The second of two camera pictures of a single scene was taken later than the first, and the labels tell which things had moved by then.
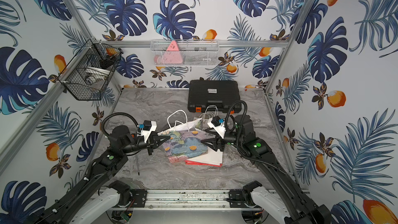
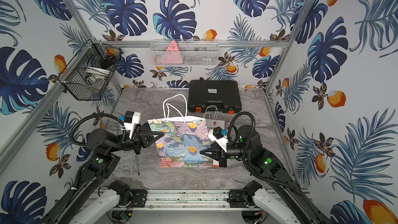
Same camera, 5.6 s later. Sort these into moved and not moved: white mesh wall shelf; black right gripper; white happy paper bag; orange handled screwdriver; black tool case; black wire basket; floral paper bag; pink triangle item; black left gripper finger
Moved: white happy paper bag; floral paper bag; black left gripper finger; black right gripper
Not moved: black wire basket; white mesh wall shelf; black tool case; orange handled screwdriver; pink triangle item
